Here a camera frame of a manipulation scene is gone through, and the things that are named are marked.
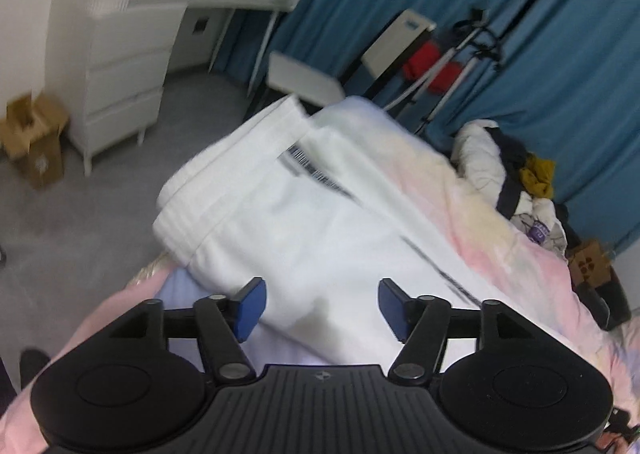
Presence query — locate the white zip-up jacket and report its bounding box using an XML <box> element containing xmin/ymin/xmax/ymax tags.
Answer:
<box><xmin>153</xmin><ymin>97</ymin><xmax>498</xmax><ymax>366</ymax></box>

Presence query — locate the black bed frame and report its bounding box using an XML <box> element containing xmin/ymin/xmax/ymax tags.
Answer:
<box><xmin>574</xmin><ymin>276</ymin><xmax>631</xmax><ymax>331</ymax></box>

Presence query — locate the brown paper bag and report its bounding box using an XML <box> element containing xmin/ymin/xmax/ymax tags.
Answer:
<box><xmin>568</xmin><ymin>239</ymin><xmax>612</xmax><ymax>288</ymax></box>

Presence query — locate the blue curtain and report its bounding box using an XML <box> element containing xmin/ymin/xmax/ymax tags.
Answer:
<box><xmin>214</xmin><ymin>0</ymin><xmax>640</xmax><ymax>255</ymax></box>

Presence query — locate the red cloth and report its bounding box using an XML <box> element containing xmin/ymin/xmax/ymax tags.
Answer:
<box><xmin>402</xmin><ymin>41</ymin><xmax>463</xmax><ymax>95</ymax></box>

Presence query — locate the white folding chair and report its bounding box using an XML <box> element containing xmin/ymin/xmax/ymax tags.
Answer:
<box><xmin>262</xmin><ymin>8</ymin><xmax>437</xmax><ymax>108</ymax></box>

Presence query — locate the white drawer cabinet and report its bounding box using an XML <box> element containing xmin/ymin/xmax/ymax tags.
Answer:
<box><xmin>44</xmin><ymin>0</ymin><xmax>186</xmax><ymax>175</ymax></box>

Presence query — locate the mustard yellow garment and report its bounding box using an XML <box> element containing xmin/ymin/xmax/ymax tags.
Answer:
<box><xmin>518</xmin><ymin>154</ymin><xmax>555</xmax><ymax>199</ymax></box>

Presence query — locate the brown cardboard box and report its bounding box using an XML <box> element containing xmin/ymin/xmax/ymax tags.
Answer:
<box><xmin>1</xmin><ymin>93</ymin><xmax>70</xmax><ymax>189</ymax></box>

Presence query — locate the pastel tie-dye duvet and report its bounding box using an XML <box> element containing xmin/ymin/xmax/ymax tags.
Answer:
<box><xmin>1</xmin><ymin>99</ymin><xmax>639</xmax><ymax>453</ymax></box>

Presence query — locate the pile of clothes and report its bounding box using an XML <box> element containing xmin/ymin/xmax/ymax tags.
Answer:
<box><xmin>451</xmin><ymin>120</ymin><xmax>577</xmax><ymax>260</ymax></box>

